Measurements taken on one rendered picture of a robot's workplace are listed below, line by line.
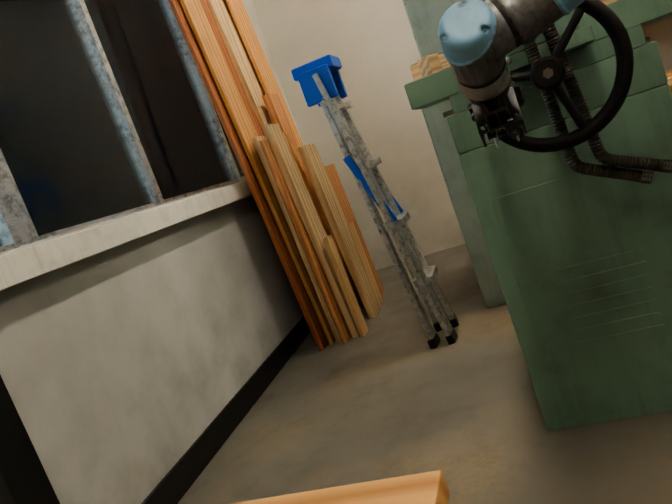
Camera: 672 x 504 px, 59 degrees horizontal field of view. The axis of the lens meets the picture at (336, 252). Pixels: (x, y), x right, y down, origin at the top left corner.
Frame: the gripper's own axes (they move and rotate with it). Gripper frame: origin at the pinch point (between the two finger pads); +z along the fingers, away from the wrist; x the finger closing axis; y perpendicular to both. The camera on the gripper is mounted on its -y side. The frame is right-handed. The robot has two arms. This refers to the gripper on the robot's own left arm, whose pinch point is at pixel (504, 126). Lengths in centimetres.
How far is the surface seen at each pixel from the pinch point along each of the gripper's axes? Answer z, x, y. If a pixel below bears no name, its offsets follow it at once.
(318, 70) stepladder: 68, -59, -81
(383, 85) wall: 216, -72, -169
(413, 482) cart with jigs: -53, -12, 56
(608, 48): 16.9, 23.0, -17.9
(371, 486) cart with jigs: -52, -16, 55
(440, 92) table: 15.1, -11.6, -21.1
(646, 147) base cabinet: 27.8, 24.9, 1.0
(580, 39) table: 7.1, 17.5, -16.0
